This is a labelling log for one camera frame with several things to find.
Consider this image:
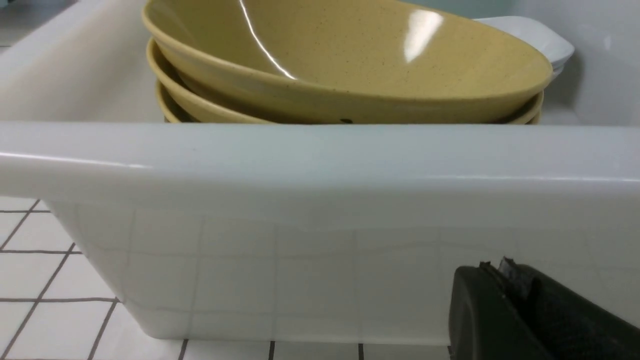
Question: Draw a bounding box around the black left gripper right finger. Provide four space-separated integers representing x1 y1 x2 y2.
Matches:
498 257 640 360

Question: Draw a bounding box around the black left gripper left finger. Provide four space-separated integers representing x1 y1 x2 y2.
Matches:
448 262 554 360

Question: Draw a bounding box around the small white dish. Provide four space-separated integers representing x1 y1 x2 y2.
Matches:
475 16 575 79

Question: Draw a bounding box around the yellow noodle bowl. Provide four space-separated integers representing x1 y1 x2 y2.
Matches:
142 0 553 125
145 38 545 125
155 81 545 125

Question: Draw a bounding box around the large white plastic tub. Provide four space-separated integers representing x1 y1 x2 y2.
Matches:
1 0 640 344

